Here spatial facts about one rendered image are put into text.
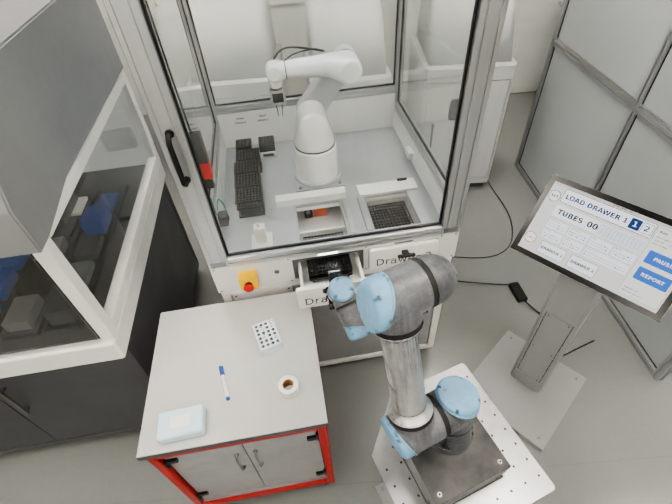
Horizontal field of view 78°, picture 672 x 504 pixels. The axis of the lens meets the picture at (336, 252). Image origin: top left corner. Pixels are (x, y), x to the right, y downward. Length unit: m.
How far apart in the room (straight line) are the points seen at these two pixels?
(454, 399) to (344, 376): 1.31
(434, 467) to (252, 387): 0.66
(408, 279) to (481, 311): 1.91
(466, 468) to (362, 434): 1.00
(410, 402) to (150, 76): 1.06
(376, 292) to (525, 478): 0.86
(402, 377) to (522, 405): 1.49
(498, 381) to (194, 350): 1.56
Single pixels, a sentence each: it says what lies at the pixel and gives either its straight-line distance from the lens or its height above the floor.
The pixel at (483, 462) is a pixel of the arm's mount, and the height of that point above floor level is 0.86.
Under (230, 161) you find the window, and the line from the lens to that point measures 1.41.
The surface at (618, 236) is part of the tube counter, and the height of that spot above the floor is 1.11.
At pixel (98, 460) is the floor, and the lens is 2.59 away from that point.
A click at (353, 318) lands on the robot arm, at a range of 1.24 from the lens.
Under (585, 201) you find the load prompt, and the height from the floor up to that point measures 1.16.
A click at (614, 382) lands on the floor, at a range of 2.74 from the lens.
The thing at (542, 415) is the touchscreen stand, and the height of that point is 0.04.
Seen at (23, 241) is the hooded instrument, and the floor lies 1.41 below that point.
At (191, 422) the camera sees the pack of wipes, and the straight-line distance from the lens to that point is 1.53.
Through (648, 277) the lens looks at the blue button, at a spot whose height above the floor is 1.05.
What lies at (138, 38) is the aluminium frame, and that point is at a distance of 1.26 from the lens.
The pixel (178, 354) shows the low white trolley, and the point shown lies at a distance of 1.74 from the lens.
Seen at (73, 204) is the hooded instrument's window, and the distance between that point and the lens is 1.63.
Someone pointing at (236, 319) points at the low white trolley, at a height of 0.76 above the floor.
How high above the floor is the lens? 2.13
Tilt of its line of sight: 45 degrees down
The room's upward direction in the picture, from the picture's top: 4 degrees counter-clockwise
